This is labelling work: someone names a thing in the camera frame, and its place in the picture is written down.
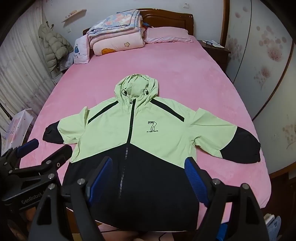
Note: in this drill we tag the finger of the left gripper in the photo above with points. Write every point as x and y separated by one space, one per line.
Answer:
25 149
53 162

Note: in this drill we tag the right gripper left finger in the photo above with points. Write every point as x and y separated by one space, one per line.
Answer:
51 221

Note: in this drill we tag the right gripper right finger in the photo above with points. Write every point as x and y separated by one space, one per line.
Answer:
233 213

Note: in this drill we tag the green and black hooded jacket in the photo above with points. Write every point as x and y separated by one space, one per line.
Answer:
148 139

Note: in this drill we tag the white patterned gift bag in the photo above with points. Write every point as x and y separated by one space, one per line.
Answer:
18 129

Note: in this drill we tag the white curtain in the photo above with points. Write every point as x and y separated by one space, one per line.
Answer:
25 80

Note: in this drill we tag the beige puffer jacket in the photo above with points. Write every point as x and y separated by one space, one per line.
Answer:
56 47

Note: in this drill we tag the white cartoon pillow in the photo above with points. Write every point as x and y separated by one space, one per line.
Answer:
81 50

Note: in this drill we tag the pink bed sheet mattress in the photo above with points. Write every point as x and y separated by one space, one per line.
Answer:
187 74

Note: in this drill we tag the pink pillow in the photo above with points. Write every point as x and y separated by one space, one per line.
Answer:
166 35

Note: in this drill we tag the floral sliding wardrobe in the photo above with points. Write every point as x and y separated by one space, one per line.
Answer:
262 69

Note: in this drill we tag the folded blue floral blanket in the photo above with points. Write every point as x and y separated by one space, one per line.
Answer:
122 22

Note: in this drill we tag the dark wooden nightstand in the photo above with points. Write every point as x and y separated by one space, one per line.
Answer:
219 55

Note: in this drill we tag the brown wooden headboard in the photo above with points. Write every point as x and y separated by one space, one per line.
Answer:
163 18

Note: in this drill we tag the items on nightstand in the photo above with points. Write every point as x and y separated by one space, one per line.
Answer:
212 43

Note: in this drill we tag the wooden wall shelf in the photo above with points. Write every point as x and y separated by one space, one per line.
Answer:
72 14

